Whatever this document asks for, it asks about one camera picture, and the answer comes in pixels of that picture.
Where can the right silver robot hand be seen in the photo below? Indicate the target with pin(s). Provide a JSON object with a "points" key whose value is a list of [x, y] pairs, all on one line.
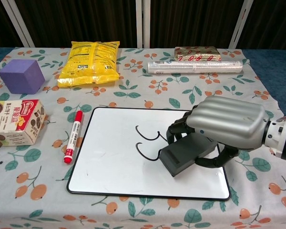
{"points": [[228, 119]]}

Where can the dark grey whiteboard eraser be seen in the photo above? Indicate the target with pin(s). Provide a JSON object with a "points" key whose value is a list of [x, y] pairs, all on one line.
{"points": [[186, 152]]}

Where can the black-framed whiteboard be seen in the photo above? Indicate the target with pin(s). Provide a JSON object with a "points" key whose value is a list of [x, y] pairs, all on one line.
{"points": [[114, 152]]}

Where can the red whiteboard marker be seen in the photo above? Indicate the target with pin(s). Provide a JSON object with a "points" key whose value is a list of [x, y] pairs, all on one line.
{"points": [[73, 137]]}

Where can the clear plastic wrap roll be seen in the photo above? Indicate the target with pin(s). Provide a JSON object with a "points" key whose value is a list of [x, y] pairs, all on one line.
{"points": [[195, 67]]}

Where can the gold foil wrapped package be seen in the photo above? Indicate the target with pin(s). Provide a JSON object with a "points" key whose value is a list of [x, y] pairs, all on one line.
{"points": [[197, 53]]}

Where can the floral fruit print tablecloth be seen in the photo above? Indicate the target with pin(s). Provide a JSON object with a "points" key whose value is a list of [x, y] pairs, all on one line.
{"points": [[143, 214]]}

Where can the yellow snack bag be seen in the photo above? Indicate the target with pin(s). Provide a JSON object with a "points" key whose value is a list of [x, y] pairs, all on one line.
{"points": [[90, 64]]}

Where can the dark brown curtain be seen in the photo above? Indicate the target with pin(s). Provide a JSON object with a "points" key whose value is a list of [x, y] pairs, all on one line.
{"points": [[74, 21]]}

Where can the purple foam cube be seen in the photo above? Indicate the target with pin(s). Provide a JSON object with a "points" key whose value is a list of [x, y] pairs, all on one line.
{"points": [[21, 76]]}

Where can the red and white cookie box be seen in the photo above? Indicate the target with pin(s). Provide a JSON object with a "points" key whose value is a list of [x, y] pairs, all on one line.
{"points": [[12, 124]]}

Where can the slanted white metal frame bar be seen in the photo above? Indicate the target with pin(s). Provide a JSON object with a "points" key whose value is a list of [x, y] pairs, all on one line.
{"points": [[17, 23], [240, 23]]}

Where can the upright white metal frame post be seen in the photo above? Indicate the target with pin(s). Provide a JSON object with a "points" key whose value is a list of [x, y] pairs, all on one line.
{"points": [[139, 23], [147, 23]]}

